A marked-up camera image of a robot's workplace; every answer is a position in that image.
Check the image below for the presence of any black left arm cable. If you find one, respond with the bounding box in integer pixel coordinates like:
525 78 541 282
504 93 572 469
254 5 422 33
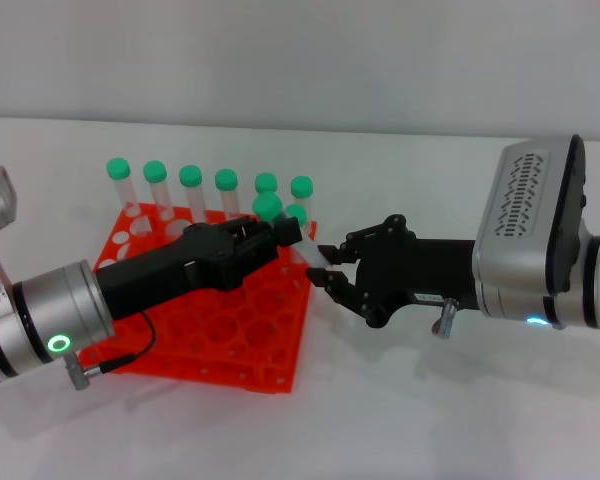
63 308 158 392

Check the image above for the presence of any orange plastic test tube rack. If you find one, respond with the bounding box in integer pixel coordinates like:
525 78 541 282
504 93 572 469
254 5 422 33
74 202 320 396

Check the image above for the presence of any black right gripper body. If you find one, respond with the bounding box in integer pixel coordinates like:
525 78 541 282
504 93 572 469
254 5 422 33
354 213 480 330

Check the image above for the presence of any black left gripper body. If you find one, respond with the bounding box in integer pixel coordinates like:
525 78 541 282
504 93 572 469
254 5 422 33
94 217 282 322

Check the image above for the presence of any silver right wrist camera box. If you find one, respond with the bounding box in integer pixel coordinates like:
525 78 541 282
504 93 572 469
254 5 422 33
471 133 588 322

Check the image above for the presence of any green-capped clear test tube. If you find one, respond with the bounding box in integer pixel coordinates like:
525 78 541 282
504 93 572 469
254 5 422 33
254 172 280 196
290 175 315 236
251 192 332 270
178 164 209 225
142 160 176 222
214 168 244 222
105 157 142 221
284 203 311 264

